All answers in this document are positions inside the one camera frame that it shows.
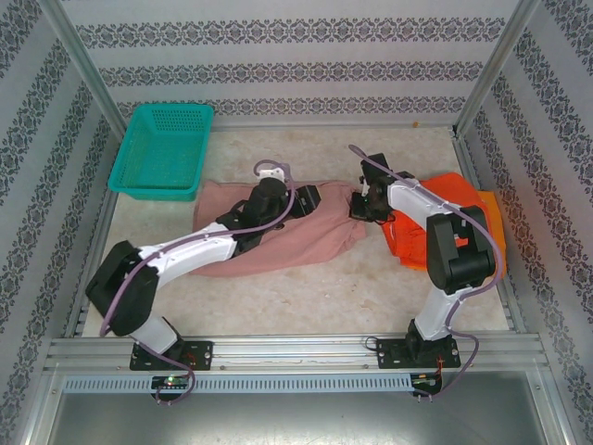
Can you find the red-orange shorts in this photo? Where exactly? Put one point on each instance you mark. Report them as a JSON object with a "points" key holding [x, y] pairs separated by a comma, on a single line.
{"points": [[407, 236]]}

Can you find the pink shorts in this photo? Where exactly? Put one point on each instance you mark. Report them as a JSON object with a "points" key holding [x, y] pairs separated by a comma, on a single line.
{"points": [[315, 241]]}

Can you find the light orange shorts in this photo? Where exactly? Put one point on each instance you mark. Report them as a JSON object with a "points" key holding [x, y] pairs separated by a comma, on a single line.
{"points": [[493, 218]]}

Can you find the teal plastic basket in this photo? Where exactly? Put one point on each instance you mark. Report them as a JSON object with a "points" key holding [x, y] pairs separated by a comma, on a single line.
{"points": [[157, 148]]}

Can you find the right controller board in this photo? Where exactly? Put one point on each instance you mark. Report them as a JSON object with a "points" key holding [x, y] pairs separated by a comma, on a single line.
{"points": [[426, 380]]}

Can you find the controller board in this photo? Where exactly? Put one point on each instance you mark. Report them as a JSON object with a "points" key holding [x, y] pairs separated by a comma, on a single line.
{"points": [[426, 380], [171, 381]]}

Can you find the left controller board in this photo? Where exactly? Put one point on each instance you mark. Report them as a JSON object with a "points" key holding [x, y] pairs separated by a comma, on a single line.
{"points": [[171, 381]]}

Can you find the aluminium mounting rail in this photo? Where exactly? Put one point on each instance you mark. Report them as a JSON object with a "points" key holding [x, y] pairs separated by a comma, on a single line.
{"points": [[287, 352]]}

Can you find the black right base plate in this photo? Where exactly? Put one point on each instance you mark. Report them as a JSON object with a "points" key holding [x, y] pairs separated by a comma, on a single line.
{"points": [[389, 354]]}

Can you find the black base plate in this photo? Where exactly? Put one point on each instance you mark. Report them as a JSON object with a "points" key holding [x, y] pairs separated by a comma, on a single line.
{"points": [[389, 354], [197, 354]]}

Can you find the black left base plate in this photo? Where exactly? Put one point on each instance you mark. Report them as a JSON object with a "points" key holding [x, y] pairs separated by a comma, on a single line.
{"points": [[197, 354]]}

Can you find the aluminium frame post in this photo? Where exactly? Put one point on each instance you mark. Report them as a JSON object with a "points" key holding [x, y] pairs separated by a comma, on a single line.
{"points": [[498, 65], [83, 65]]}

